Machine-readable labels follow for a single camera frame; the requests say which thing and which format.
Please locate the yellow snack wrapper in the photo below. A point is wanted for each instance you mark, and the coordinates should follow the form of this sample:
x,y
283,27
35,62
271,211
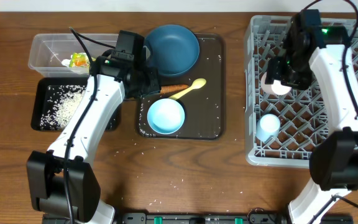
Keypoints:
x,y
79,60

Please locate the white tissue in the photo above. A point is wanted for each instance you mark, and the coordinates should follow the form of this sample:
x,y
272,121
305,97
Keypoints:
x,y
66,63

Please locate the pink plastic cup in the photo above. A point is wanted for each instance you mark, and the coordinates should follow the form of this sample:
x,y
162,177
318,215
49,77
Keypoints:
x,y
276,88

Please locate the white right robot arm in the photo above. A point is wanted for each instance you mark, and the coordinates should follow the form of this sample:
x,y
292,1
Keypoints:
x,y
313,51

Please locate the light blue bowl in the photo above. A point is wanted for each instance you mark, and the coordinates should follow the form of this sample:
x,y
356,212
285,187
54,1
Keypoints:
x,y
166,116

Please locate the grey dishwasher rack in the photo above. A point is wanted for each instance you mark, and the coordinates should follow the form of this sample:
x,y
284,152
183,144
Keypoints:
x,y
301,113

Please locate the light blue plastic cup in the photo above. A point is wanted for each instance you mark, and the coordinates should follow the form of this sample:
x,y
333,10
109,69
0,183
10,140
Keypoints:
x,y
268,127

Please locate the orange carrot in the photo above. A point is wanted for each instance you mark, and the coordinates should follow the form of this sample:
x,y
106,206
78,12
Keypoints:
x,y
172,88

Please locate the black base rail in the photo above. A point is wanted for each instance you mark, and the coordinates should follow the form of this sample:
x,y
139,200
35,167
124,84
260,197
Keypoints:
x,y
256,216

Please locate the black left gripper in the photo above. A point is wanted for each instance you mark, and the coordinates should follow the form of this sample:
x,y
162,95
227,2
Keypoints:
x,y
151,84

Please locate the yellow plastic spoon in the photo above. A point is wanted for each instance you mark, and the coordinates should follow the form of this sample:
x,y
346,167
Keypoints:
x,y
197,84

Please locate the dark brown serving tray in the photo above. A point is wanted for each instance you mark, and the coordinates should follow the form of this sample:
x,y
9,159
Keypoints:
x,y
205,107

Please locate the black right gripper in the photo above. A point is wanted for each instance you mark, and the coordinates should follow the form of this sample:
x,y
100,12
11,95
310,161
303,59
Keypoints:
x,y
278,73

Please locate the black tray bin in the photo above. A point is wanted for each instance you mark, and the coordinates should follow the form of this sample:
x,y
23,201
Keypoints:
x,y
41,91

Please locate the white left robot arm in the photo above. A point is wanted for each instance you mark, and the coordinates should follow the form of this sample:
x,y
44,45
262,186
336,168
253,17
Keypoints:
x,y
61,179

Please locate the clear plastic bin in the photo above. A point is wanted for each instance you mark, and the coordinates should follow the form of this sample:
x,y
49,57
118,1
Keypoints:
x,y
48,51

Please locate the white rice grains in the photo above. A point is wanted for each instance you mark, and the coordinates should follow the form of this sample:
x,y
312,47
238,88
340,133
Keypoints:
x,y
61,102

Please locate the dark blue plate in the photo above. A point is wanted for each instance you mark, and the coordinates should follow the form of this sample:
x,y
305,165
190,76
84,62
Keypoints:
x,y
172,49

